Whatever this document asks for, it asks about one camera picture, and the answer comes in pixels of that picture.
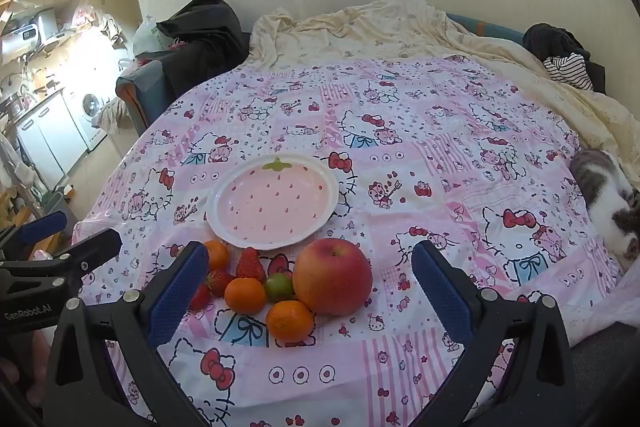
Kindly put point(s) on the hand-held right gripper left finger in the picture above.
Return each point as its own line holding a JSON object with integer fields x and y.
{"x": 175, "y": 299}

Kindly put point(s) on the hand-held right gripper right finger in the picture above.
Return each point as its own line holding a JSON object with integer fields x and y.
{"x": 445, "y": 299}

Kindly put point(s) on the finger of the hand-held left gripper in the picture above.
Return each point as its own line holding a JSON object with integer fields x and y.
{"x": 95, "y": 252}
{"x": 45, "y": 227}

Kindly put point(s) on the red strawberry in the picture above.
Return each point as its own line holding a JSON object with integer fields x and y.
{"x": 201, "y": 298}
{"x": 219, "y": 282}
{"x": 249, "y": 264}

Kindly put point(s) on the small orange tangerine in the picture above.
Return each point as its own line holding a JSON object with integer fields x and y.
{"x": 218, "y": 255}

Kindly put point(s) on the red apple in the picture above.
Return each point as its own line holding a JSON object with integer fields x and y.
{"x": 332, "y": 277}

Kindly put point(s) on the large orange tangerine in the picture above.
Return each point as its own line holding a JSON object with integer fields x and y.
{"x": 290, "y": 322}

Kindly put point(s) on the pink strawberry-print plate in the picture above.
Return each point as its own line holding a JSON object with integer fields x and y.
{"x": 270, "y": 207}

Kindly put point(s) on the person's left hand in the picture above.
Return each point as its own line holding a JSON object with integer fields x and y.
{"x": 39, "y": 372}

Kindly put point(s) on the green tangerine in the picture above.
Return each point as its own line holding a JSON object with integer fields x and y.
{"x": 277, "y": 288}

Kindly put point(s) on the white washing machine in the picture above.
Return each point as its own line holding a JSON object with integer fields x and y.
{"x": 91, "y": 107}

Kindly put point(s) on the light laundry pile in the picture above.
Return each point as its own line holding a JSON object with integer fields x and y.
{"x": 112, "y": 114}

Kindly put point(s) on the pink cartoon-print blanket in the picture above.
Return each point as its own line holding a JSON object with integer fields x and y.
{"x": 400, "y": 157}

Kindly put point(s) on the grey and white cat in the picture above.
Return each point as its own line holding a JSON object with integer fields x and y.
{"x": 600, "y": 192}

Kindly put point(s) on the white plastic bag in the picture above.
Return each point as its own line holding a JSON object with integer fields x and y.
{"x": 145, "y": 37}

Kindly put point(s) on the pink plastic bag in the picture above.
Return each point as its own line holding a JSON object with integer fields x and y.
{"x": 85, "y": 16}

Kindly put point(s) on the black jacket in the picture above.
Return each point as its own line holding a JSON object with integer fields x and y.
{"x": 210, "y": 37}

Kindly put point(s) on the black-white striped cloth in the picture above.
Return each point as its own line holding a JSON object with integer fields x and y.
{"x": 570, "y": 69}

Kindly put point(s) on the black clothes pile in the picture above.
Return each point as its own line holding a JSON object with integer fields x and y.
{"x": 550, "y": 39}

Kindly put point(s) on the cream duvet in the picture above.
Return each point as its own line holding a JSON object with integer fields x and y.
{"x": 375, "y": 27}

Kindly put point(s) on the white wall appliance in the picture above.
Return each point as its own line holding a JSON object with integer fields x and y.
{"x": 27, "y": 32}

